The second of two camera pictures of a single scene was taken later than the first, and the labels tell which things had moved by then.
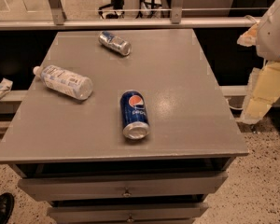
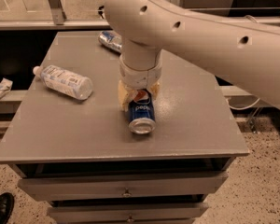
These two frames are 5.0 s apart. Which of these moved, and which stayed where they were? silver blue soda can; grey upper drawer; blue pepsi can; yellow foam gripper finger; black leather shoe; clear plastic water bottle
Moved: blue pepsi can; yellow foam gripper finger
Stayed: grey upper drawer; silver blue soda can; clear plastic water bottle; black leather shoe
